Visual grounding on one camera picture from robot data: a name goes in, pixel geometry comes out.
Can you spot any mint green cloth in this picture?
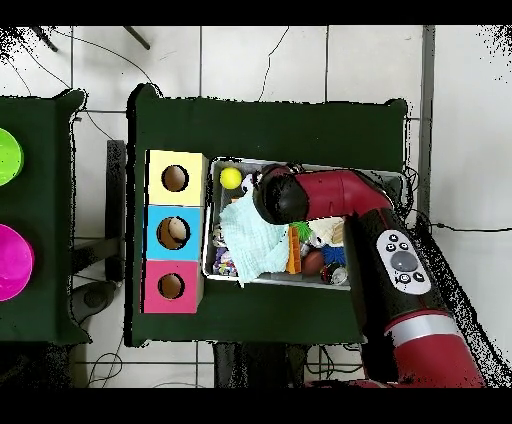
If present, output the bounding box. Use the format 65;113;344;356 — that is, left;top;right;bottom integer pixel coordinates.
218;193;291;288

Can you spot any silver mesh bin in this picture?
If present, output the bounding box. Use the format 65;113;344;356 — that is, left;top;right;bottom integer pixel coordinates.
201;156;405;291

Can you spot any wooden three-hole box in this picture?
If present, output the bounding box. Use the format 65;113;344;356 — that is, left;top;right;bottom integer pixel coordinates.
139;149;210;315

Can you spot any small soccer ball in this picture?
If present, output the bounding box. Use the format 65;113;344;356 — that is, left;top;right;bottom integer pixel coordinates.
240;172;261;193

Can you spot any yellow plastic ball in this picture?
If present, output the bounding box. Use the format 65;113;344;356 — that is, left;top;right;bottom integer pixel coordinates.
219;166;243;190

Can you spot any green spiky ball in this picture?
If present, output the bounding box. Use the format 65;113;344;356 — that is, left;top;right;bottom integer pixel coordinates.
289;220;313;243

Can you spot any orange plastic tray block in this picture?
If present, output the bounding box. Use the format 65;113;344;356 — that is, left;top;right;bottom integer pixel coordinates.
285;225;303;276

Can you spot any colourful candy packet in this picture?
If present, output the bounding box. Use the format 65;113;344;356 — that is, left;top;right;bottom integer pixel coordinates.
211;245;239;277

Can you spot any cream cloth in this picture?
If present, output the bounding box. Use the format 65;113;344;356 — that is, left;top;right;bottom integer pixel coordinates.
307;217;346;247

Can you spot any brown toy football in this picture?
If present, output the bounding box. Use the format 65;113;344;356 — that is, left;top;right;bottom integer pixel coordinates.
300;249;326;276

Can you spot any dark green tablecloth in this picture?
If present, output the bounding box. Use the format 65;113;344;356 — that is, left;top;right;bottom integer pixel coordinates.
124;82;410;348
0;88;93;347

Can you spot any small blue spiky ball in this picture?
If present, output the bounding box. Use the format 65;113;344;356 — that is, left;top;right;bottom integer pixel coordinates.
321;244;347;267

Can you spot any crushed black soda can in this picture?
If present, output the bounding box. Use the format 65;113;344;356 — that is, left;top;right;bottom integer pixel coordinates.
320;263;350;286

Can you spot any black tripod leg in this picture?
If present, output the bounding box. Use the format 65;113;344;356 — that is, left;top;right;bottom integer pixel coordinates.
121;25;152;51
29;25;60;53

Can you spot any magenta plate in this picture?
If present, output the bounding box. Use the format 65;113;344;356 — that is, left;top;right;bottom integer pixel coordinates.
0;223;36;303

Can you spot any green plate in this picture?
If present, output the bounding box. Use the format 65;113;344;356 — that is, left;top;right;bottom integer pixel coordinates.
0;127;25;188

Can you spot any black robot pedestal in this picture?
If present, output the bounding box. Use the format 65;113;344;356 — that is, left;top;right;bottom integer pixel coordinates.
213;341;309;388

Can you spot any grey floor cable duct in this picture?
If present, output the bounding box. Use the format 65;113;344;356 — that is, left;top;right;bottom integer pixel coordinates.
414;25;436;225

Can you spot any black power cable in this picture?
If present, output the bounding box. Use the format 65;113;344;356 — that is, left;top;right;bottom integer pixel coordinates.
415;221;512;238

